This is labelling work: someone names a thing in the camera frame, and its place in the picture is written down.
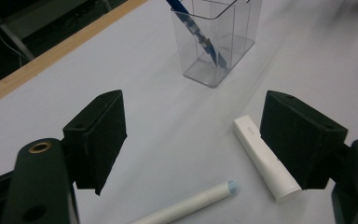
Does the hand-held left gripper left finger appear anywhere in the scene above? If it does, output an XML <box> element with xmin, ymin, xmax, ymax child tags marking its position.
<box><xmin>62</xmin><ymin>90</ymin><xmax>128</xmax><ymax>196</ymax></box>

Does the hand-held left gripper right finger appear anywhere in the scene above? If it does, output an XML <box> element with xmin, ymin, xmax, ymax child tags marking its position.
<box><xmin>259</xmin><ymin>90</ymin><xmax>350</xmax><ymax>190</ymax></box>

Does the thick white marker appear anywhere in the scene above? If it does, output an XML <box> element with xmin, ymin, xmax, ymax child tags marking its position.
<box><xmin>232</xmin><ymin>114</ymin><xmax>303</xmax><ymax>203</ymax></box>

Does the white pen with blue tip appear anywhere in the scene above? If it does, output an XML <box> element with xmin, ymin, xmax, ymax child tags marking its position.
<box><xmin>130</xmin><ymin>179</ymin><xmax>238</xmax><ymax>224</ymax></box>

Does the clear plastic pen holder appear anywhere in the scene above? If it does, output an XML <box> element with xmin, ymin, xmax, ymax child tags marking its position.
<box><xmin>171</xmin><ymin>0</ymin><xmax>264</xmax><ymax>89</ymax></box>

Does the white cable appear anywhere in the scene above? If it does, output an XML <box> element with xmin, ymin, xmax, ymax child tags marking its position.
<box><xmin>0</xmin><ymin>27</ymin><xmax>24</xmax><ymax>68</ymax></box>

